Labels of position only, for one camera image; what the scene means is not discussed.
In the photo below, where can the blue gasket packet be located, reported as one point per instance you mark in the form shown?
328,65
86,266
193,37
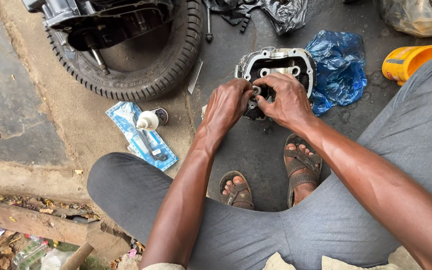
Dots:
141,140

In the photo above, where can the small black toothed part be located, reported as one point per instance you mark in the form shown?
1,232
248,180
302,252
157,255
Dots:
245,22

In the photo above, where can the person's right hand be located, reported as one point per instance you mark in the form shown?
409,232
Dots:
289,99

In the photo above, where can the black rubber tyre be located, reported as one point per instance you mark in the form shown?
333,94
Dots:
171,63

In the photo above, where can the yellow plastic container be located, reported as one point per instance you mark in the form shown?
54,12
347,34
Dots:
407,62

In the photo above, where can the black plastic bag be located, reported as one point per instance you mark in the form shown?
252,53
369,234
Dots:
272,11

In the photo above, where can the clear plastic bag with parts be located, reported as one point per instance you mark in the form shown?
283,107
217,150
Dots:
418,15

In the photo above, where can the grey metal engine cylinder head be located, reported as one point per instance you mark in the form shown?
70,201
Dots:
279,65

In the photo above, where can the silver engine crankcase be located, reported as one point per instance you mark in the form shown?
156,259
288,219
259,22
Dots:
99,22

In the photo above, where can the white sealant tube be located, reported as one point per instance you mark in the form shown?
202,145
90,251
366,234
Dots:
149,120

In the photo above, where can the wooden plank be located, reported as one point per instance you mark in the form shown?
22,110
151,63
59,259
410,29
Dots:
51,230

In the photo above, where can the clear plastic wrapper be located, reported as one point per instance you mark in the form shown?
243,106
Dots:
32,252

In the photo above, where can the brown right sandal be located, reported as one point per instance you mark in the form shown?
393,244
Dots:
301,168

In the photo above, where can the brown left sandal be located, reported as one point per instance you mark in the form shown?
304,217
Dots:
236,191

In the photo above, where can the long metal bolt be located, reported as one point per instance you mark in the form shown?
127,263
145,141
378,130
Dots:
209,24

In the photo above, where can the grey trousers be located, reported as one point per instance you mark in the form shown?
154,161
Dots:
313,217

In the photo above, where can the person's left hand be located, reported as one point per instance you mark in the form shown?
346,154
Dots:
225,107

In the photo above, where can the brown sandal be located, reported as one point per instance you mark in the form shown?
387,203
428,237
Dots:
301,168
236,191

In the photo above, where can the blue plastic bag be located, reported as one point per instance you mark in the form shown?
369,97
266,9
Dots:
338,69

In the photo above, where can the small round metal valve retainer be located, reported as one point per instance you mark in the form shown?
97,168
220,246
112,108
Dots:
256,90

